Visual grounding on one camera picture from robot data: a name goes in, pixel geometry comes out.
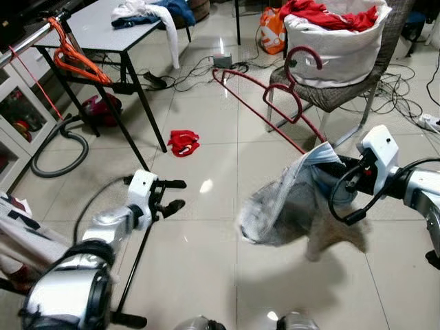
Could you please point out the black metal clothes rack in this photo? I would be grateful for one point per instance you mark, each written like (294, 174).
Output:
(134, 268)

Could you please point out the orange printed bag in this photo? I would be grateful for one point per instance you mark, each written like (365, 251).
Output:
(271, 34)

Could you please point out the grey power box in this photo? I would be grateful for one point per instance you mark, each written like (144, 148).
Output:
(223, 61)

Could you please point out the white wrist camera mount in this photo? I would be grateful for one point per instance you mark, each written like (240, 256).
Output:
(141, 189)
(381, 148)

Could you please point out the white table black legs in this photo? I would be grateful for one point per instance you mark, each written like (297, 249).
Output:
(96, 31)

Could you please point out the white long sleeve garment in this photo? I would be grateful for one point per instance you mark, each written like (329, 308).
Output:
(168, 34)

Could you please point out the brown round basket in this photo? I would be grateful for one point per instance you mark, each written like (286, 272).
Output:
(198, 10)

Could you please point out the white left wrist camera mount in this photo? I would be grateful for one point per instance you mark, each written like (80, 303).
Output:
(141, 189)

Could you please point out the red sports garment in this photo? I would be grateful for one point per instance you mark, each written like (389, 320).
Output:
(323, 15)

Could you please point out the grey right robot leg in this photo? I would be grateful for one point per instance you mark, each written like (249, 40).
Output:
(297, 321)

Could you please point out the white laundry bag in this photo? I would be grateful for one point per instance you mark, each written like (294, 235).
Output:
(344, 58)

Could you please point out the white power strip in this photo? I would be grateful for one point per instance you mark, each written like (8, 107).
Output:
(427, 124)

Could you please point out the red vacuum cleaner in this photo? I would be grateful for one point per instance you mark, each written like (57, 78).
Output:
(102, 110)

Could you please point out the brown plaid chair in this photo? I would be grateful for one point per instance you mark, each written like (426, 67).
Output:
(337, 96)

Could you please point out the blue jeans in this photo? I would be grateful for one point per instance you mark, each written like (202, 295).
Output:
(182, 10)

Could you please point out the red cloth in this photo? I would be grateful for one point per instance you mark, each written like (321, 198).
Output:
(183, 143)

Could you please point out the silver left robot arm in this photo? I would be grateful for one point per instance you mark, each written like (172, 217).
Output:
(106, 227)

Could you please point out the orange hanger bunch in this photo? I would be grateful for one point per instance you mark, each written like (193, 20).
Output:
(72, 62)

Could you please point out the blue round stool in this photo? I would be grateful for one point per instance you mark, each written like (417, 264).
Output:
(414, 26)

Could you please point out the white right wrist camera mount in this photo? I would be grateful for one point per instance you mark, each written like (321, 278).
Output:
(381, 148)

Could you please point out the black power adapter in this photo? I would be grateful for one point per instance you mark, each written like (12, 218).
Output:
(155, 80)

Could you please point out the white jeans black stitching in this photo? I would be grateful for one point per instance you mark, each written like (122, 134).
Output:
(282, 206)

